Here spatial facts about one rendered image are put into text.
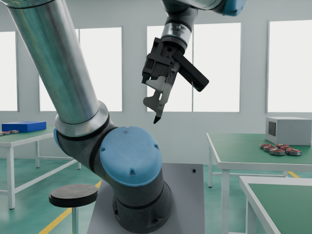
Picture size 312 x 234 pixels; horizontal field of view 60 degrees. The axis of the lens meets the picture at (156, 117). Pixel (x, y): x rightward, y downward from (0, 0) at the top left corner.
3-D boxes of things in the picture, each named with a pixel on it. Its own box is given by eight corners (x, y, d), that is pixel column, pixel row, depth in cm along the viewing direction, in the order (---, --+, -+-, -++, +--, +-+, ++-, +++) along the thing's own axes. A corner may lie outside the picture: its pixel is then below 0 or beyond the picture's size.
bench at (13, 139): (-61, 206, 304) (-64, 140, 300) (36, 166, 492) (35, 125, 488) (13, 211, 292) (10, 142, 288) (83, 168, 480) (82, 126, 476)
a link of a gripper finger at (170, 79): (161, 94, 62) (166, 77, 69) (168, 96, 62) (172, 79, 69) (166, 76, 59) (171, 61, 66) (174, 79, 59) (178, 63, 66)
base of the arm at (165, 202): (104, 225, 65) (94, 205, 58) (126, 173, 75) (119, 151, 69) (164, 241, 61) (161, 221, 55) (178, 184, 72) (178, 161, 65)
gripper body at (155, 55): (140, 85, 71) (153, 47, 74) (171, 95, 71) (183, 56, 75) (141, 73, 64) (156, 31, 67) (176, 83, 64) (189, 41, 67)
